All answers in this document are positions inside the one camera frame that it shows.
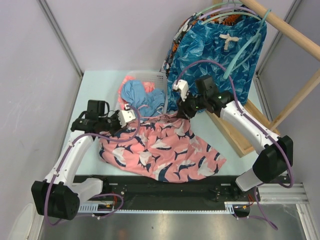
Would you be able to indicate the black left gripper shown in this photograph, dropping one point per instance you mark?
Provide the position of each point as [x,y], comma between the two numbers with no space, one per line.
[118,128]

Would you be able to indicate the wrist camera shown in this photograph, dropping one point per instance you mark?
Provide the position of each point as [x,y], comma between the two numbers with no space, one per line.
[181,86]
[126,115]

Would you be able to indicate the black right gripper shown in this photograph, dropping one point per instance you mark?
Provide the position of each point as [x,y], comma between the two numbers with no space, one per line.
[184,111]

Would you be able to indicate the wooden rack base frame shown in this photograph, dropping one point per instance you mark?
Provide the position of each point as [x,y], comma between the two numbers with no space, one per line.
[239,143]

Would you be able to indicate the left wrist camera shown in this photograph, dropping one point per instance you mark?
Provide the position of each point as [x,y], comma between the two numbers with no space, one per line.
[126,115]

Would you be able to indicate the wooden hanging rod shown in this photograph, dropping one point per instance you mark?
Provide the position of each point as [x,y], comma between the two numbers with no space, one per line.
[290,32]

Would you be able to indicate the white plastic laundry basket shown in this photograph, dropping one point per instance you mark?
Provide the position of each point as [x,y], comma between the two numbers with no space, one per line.
[159,78]

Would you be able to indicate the purple hanger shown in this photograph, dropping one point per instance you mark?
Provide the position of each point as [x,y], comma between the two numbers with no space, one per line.
[224,10]

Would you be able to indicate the blue shark print shorts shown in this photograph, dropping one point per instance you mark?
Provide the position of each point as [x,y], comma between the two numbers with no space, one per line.
[201,52]

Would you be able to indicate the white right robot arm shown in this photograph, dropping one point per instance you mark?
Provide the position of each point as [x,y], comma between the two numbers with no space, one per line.
[275,153]

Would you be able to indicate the mint green hanger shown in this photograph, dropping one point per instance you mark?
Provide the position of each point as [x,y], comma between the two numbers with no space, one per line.
[220,5]

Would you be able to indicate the white drawstring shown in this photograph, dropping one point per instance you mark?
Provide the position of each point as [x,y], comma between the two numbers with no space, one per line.
[228,39]

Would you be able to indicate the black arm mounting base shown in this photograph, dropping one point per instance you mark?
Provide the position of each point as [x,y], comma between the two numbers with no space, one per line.
[138,194]

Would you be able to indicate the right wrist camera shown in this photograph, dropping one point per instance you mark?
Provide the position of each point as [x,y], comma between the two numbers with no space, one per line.
[181,86]

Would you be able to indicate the aluminium corner post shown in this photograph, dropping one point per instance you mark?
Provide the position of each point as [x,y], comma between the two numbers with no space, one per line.
[49,15]

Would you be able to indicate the pink shark print shorts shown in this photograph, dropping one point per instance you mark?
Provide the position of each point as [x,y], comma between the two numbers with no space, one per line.
[166,150]

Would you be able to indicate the light blue garment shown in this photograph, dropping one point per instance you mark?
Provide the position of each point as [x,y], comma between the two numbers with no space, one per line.
[134,94]

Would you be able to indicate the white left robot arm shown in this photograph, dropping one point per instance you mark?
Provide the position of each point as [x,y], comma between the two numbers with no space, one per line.
[56,196]

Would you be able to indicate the pink wire hanger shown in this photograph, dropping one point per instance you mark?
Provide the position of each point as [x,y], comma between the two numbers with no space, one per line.
[158,115]

